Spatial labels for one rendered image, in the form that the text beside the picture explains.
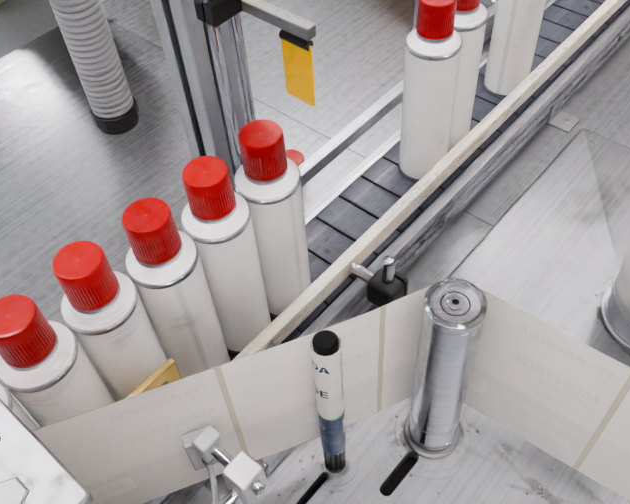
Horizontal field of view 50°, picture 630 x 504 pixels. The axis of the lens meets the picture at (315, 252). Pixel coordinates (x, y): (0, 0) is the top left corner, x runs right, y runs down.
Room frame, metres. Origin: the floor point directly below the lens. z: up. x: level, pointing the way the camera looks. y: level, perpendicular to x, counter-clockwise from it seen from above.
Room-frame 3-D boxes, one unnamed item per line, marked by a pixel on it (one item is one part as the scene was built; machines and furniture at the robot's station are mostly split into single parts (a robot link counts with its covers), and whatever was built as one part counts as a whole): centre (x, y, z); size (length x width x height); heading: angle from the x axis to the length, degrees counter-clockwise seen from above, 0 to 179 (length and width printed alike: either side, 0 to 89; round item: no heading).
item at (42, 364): (0.24, 0.18, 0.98); 0.05 x 0.05 x 0.20
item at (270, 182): (0.38, 0.03, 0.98); 0.05 x 0.05 x 0.20
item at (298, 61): (0.44, 0.00, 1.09); 0.03 x 0.01 x 0.06; 45
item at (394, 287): (0.36, -0.06, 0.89); 0.03 x 0.03 x 0.12; 45
